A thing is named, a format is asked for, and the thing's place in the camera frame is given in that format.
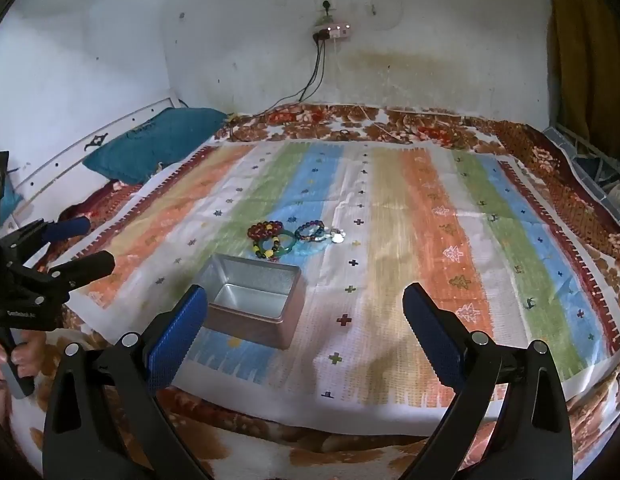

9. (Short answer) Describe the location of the silver metal tin box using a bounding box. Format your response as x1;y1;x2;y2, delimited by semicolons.
194;254;307;350

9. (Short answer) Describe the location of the dark red bead bracelet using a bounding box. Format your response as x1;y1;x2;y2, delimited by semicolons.
247;220;284;242

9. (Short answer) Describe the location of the yellow black bead bracelet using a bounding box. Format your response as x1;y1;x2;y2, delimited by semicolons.
252;237;284;261

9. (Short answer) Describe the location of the green jade bangle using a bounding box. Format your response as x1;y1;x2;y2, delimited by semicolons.
265;230;297;260

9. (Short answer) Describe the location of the multicolour glass bead bracelet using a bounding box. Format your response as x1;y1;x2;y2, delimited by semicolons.
293;220;325;242

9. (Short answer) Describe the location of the person's left hand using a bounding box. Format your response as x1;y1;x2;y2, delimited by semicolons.
0;330;46;379

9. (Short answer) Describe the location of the white headboard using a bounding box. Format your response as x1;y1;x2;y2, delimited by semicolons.
4;89;183;232

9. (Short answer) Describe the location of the teal pillow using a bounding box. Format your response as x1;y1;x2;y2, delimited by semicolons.
83;107;227;184

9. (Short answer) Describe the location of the brown floral blanket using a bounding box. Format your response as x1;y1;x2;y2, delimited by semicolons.
8;105;620;479

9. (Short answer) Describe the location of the white power strip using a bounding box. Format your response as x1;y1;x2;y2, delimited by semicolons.
313;23;352;41

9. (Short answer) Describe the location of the brown hanging garment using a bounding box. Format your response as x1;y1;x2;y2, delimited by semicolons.
548;0;620;141

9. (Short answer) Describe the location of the grey wire rack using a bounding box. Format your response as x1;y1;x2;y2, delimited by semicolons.
543;125;620;226

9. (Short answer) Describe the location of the black power cable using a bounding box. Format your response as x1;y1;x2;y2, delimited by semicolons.
229;34;329;126

